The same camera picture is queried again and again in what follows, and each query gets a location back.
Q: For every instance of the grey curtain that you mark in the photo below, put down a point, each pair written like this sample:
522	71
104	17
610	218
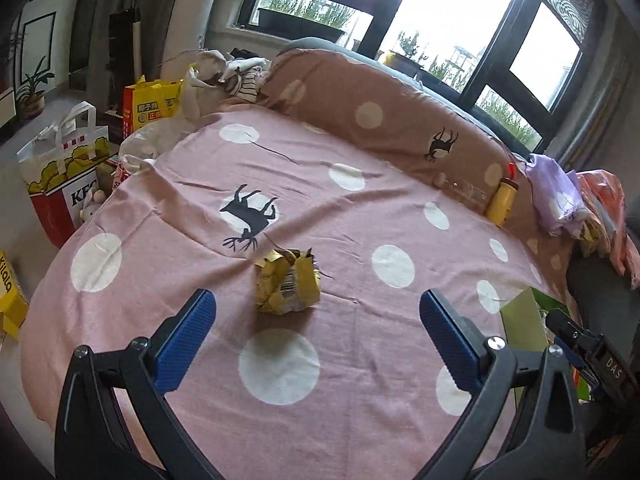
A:
600	85

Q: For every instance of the white and red paper bag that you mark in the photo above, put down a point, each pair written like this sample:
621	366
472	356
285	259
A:
60	195

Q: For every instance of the brown polka dot pillow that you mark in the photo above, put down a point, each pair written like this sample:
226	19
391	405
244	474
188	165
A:
390	110

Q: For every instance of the planter with grass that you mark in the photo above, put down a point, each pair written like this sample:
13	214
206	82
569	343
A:
300	15

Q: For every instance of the pink polka dot bedsheet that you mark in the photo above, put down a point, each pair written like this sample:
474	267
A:
350	240

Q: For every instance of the yellow snack packet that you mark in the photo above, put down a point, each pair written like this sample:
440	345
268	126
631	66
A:
285	285

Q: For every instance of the crumpled white printed clothes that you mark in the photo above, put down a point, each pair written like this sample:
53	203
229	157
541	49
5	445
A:
240	80

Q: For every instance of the small plush toy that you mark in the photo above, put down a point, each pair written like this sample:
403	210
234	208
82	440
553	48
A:
92	207

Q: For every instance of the yellow drink bottle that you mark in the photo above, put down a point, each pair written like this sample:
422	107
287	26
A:
502	200

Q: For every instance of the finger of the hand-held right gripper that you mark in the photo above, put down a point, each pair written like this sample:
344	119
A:
570	327
585	367

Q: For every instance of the clear plastic bottle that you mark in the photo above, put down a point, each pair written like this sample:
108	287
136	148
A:
465	192

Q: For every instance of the yellow shopping bag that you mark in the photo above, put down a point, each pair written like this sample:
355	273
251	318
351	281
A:
150	105

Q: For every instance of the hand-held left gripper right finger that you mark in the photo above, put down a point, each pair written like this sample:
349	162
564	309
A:
450	345

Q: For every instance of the white plastic bag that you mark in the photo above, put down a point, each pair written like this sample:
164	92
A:
145	142

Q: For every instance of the green cardboard box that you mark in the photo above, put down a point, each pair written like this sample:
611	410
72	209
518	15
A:
522	320

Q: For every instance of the dark grey cloth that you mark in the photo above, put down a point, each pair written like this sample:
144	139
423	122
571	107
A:
600	285

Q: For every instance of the black framed window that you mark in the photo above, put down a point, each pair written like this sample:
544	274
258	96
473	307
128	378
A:
380	0

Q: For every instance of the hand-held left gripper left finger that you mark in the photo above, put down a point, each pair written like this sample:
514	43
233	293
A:
185	340

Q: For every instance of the white paper roll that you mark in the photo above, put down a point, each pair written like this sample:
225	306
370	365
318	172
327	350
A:
190	25

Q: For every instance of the yellow carton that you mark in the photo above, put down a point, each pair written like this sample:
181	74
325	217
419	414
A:
12	295

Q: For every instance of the potted green plant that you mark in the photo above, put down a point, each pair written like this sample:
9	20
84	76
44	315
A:
32	90

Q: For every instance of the orange patterned cloth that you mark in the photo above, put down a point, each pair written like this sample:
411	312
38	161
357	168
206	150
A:
600	195

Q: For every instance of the purple polka dot cloth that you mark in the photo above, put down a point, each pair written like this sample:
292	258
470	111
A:
555	190

